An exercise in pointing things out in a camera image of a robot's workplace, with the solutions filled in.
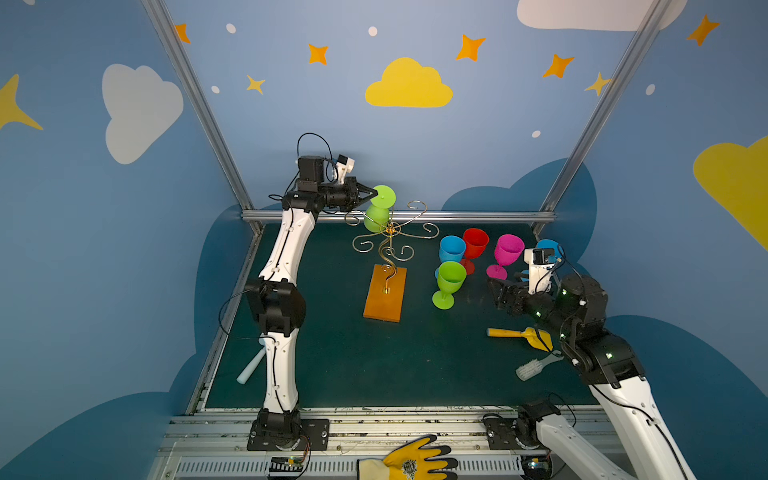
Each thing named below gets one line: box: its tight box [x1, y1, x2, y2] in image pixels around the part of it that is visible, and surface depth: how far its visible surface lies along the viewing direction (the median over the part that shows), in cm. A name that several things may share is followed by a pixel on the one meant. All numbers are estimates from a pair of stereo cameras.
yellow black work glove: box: [357, 434, 458, 480], surface depth 70 cm
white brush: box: [516, 350, 564, 381], surface depth 86 cm
